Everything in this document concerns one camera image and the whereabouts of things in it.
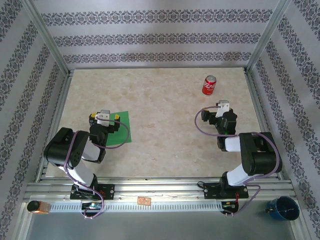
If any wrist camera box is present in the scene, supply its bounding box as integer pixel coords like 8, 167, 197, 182
96, 109, 112, 126
215, 99, 230, 118

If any dark blue mug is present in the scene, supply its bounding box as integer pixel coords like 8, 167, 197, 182
265, 196, 300, 221

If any green paper sheet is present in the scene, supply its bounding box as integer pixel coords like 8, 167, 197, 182
106, 110, 133, 148

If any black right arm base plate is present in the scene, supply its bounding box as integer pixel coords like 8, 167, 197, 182
203, 182, 250, 200

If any slotted grey cable duct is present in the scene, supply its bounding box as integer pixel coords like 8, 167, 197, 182
48, 201, 225, 212

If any wide aluminium extrusion beam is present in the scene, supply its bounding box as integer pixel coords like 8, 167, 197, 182
23, 176, 298, 202

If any black and orange device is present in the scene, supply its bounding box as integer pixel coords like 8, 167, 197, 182
26, 199, 52, 215

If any small green circuit board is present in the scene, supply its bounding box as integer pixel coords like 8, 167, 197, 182
81, 202, 104, 210
223, 200, 239, 210

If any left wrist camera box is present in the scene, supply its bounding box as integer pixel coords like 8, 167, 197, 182
96, 109, 112, 126

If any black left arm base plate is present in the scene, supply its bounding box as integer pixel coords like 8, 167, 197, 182
70, 183, 116, 200

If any aluminium frame post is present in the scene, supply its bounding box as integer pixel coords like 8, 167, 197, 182
21, 0, 72, 77
245, 0, 294, 75

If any aluminium side rail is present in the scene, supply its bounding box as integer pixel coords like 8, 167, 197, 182
35, 69, 75, 182
243, 68, 285, 180

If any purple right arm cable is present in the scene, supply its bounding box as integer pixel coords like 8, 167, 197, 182
194, 105, 280, 218

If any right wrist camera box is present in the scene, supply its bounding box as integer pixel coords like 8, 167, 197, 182
215, 99, 230, 118

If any red soda can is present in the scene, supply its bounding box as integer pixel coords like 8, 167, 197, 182
201, 74, 217, 97

